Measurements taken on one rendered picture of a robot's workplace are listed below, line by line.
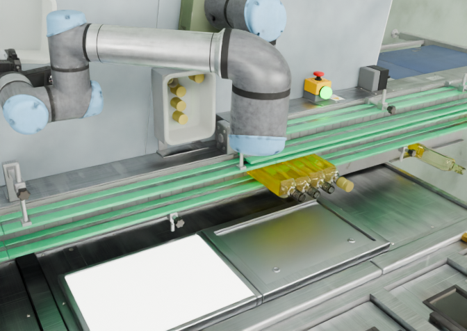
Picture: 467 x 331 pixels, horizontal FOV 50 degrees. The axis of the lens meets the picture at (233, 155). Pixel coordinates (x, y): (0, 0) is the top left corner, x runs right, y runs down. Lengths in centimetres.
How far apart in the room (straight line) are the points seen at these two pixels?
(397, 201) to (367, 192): 11
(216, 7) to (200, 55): 51
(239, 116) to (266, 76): 10
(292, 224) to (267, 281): 29
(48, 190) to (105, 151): 22
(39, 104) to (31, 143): 48
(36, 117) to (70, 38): 17
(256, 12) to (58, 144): 67
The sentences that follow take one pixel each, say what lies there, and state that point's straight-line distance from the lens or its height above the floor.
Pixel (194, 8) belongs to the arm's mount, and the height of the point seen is 83.
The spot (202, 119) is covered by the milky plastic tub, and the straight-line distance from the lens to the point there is 164.
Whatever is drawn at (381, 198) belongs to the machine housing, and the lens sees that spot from 192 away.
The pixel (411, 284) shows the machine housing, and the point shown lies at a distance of 155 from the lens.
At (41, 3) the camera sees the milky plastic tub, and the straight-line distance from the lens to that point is 142.
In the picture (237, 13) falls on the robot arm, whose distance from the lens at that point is 137.
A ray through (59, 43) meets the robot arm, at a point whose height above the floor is 113.
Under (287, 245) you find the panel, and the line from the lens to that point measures 153.
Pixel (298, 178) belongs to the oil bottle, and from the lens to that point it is 158.
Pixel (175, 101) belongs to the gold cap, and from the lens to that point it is 156.
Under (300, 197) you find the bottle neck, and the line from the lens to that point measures 153.
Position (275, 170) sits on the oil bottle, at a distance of 160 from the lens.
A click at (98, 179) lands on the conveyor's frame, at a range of 150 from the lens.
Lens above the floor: 213
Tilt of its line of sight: 50 degrees down
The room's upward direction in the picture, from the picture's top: 126 degrees clockwise
